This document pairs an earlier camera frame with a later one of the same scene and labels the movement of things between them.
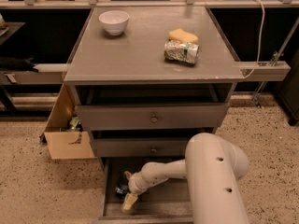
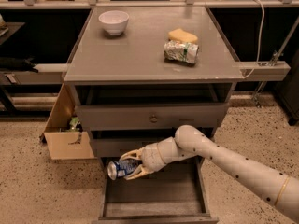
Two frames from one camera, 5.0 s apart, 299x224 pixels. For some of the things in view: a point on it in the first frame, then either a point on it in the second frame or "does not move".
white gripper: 135,186 to 150,158
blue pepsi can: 121,189 to 116,169
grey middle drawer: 141,147 does not move
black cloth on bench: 24,63 does not move
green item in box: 74,122 does not move
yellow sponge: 181,35 does not move
